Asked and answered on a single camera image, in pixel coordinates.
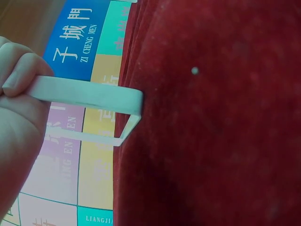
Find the person's left hand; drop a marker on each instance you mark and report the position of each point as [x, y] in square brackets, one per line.
[16, 131]

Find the person's left thumb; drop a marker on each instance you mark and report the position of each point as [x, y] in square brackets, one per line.
[26, 63]

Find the person's left fingers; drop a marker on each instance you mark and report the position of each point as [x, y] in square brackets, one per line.
[18, 141]

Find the white rectangular frame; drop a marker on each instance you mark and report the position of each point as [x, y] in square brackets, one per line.
[94, 95]

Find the colourful printed game board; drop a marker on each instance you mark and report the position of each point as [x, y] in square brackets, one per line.
[70, 47]

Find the small white bead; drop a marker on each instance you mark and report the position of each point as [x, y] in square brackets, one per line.
[195, 70]

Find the dark red velvet cloth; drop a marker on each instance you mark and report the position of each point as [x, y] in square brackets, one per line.
[211, 129]

